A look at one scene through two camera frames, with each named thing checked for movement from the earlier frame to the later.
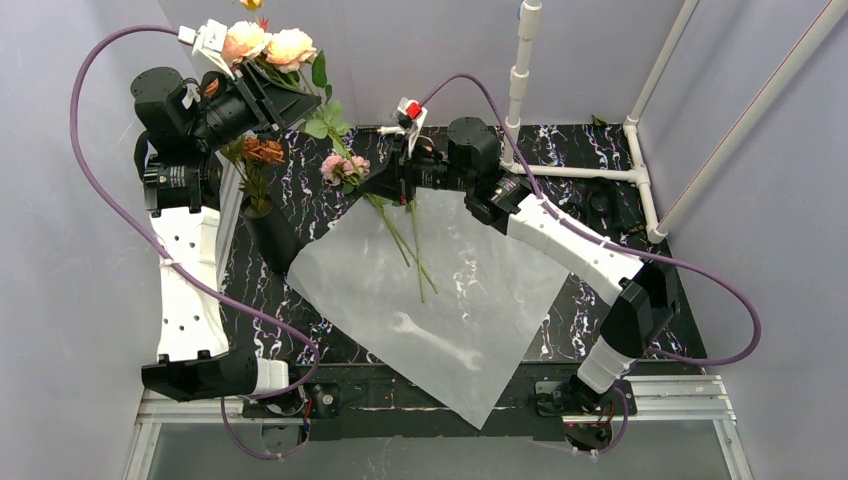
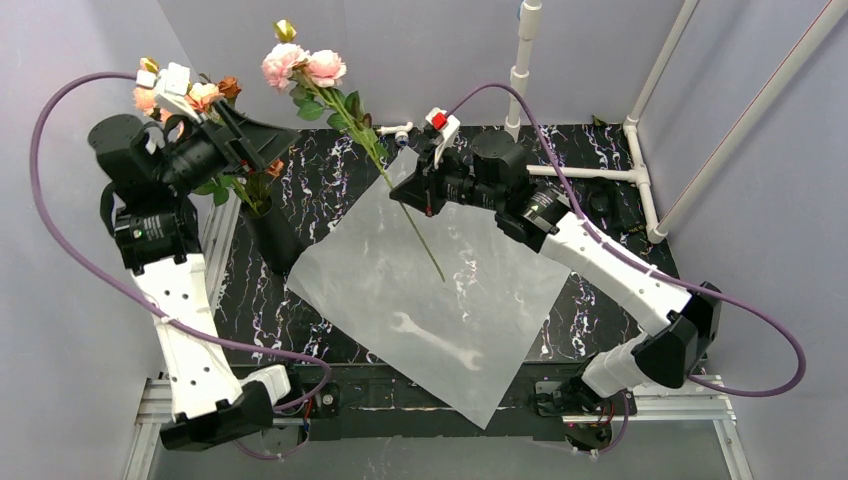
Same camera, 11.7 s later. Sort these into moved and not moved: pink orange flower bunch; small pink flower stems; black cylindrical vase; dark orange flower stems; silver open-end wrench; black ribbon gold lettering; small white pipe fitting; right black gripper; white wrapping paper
Moved: small pink flower stems; pink orange flower bunch; right black gripper
Not moved: silver open-end wrench; black cylindrical vase; small white pipe fitting; black ribbon gold lettering; white wrapping paper; dark orange flower stems
